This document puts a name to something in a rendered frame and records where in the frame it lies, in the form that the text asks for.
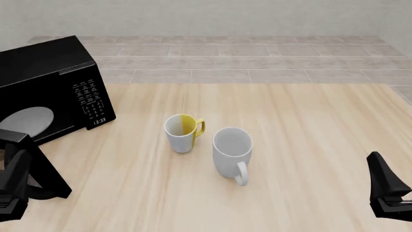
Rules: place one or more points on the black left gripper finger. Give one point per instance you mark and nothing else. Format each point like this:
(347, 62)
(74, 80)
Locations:
(19, 176)

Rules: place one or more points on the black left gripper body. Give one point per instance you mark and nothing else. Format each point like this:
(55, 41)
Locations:
(11, 205)

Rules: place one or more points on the black microwave oven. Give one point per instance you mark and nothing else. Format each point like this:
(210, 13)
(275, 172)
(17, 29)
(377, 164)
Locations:
(48, 72)

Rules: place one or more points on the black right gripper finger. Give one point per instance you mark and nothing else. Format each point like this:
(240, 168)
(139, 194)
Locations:
(383, 181)

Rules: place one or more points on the black microwave door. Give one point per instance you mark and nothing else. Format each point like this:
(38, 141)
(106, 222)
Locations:
(45, 174)

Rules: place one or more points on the grey round turntable plate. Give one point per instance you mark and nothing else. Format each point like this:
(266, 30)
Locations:
(29, 120)

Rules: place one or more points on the yellow and white mug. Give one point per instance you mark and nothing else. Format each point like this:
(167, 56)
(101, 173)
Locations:
(180, 142)

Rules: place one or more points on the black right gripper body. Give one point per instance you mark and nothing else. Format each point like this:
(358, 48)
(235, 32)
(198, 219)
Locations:
(392, 207)

